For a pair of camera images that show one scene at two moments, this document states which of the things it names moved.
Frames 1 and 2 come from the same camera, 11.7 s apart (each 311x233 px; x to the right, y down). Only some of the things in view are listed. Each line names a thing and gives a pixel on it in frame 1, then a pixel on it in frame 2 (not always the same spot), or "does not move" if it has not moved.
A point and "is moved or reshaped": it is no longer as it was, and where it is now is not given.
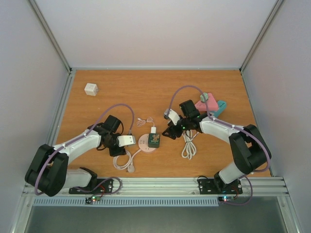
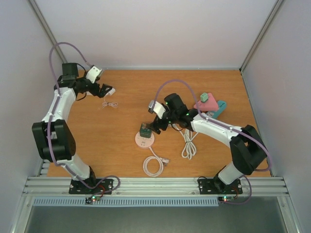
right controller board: x=224 y=199 does not move
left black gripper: x=120 y=152 to x=102 y=92
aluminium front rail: x=178 y=188 does not move
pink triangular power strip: x=212 y=103 does not move
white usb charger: x=153 y=130 is moved or reshaped
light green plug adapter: x=206 y=96 does not move
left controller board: x=89 y=200 does not move
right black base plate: x=208 y=186 does not move
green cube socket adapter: x=154 y=140 to x=144 y=132
